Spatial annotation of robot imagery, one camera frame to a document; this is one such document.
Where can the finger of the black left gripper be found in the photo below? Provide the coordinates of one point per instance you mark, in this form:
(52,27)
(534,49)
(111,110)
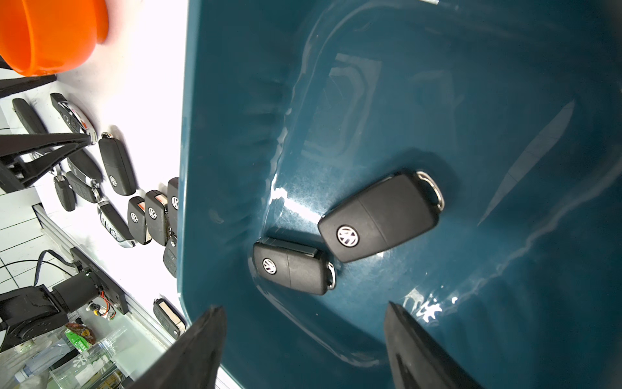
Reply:
(63,143)
(17,174)

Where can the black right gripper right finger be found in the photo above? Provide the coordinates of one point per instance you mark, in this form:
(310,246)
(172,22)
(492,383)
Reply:
(416,359)

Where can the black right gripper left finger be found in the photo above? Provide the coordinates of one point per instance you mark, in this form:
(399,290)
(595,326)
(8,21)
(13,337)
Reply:
(194,359)

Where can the black VW key fob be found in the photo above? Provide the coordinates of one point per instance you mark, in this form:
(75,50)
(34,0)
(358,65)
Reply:
(295,266)

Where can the black VW flip key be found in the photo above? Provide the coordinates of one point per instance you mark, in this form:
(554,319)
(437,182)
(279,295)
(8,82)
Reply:
(136,219)
(173,203)
(117,165)
(382,216)
(156,205)

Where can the chrome Mercedes key fob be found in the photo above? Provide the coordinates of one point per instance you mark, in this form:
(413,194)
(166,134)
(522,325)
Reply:
(85,168)

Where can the lone black flip key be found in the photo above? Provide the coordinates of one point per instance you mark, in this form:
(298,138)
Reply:
(169,318)

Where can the black smart key fob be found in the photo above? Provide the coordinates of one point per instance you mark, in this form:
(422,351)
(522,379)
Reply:
(87,192)

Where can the silver black smart key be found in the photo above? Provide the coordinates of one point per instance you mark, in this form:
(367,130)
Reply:
(114,224)

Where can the black flip key buttons up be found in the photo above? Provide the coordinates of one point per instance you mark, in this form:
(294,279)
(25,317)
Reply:
(170,256)

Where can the teal plastic storage box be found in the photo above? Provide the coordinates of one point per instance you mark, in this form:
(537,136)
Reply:
(514,110)

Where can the orange plastic bowl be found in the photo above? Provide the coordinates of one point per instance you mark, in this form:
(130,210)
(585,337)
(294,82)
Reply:
(40,38)

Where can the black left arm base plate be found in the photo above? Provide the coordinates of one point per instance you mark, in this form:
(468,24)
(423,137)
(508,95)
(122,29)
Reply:
(112,290)

